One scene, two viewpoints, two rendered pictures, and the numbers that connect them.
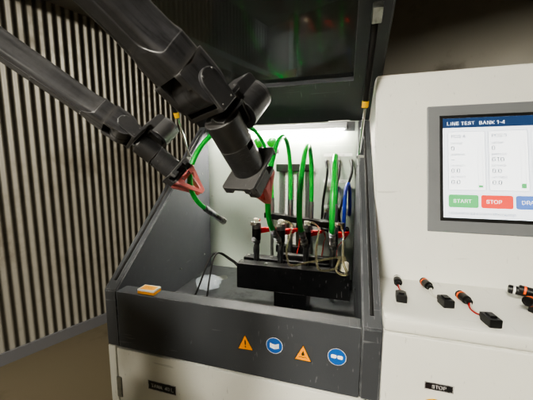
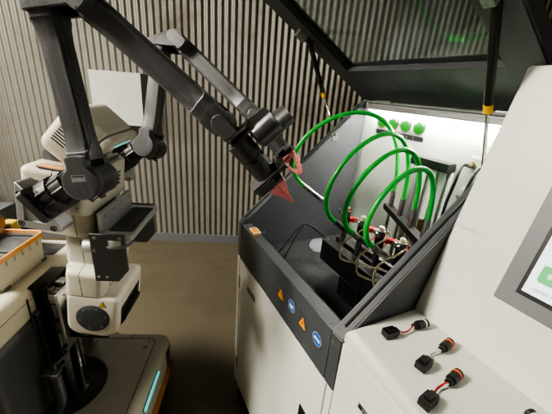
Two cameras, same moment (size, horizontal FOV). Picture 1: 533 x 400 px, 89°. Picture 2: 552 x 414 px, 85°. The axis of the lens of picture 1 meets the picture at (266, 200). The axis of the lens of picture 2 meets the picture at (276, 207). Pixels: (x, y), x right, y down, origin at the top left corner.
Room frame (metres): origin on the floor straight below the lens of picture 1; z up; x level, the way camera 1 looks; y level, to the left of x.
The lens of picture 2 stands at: (0.02, -0.51, 1.47)
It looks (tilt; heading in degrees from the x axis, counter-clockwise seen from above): 21 degrees down; 47
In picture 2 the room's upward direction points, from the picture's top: 4 degrees clockwise
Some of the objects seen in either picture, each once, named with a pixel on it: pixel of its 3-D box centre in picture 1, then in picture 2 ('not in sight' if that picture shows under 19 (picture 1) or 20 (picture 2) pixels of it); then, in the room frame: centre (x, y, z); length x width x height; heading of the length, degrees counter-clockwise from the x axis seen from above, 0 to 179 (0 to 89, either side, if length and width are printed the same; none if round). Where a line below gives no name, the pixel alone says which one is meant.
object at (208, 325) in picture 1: (227, 333); (279, 282); (0.63, 0.10, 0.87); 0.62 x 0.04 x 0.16; 74
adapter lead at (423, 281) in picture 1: (435, 291); (435, 353); (0.60, -0.39, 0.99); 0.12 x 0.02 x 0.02; 174
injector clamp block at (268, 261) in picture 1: (293, 285); (361, 278); (0.82, -0.08, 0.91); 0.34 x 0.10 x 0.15; 74
